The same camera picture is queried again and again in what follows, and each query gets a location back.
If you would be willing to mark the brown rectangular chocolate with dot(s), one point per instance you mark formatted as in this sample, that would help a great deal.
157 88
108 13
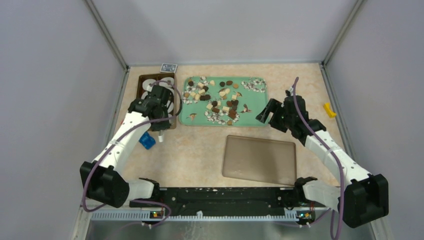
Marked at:
232 115

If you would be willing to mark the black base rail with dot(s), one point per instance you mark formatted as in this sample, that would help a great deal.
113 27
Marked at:
224 201

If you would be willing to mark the green floral tray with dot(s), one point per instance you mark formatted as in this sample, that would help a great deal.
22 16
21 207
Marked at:
207 101

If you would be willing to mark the blue small block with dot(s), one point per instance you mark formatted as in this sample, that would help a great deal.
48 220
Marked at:
147 141

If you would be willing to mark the brown box lid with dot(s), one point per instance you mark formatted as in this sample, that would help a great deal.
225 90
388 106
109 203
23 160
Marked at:
260 160

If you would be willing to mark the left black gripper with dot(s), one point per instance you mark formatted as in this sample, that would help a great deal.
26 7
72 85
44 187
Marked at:
157 127

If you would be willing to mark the brown chocolate box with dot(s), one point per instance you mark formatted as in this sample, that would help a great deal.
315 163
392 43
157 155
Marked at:
145 80

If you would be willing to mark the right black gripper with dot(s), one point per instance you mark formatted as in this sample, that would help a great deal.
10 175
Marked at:
274 106

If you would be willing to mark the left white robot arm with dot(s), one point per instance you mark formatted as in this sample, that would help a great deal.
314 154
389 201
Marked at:
102 177

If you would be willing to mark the blue playing card deck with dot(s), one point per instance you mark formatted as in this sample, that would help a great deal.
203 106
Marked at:
168 68

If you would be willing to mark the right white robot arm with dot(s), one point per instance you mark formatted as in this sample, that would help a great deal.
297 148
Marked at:
362 197

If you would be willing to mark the yellow block near wall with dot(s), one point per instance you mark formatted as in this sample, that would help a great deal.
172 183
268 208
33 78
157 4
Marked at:
328 109

